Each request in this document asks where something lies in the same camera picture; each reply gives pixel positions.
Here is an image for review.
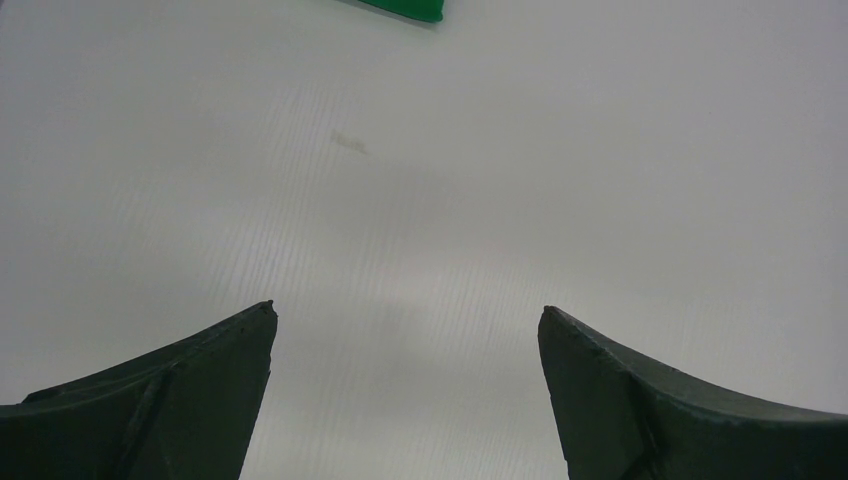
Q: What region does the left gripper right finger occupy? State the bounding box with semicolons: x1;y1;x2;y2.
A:
537;306;847;479

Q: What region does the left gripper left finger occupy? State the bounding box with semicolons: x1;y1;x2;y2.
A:
1;301;278;479

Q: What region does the folded green t shirt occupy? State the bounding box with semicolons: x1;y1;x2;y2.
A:
361;0;444;24

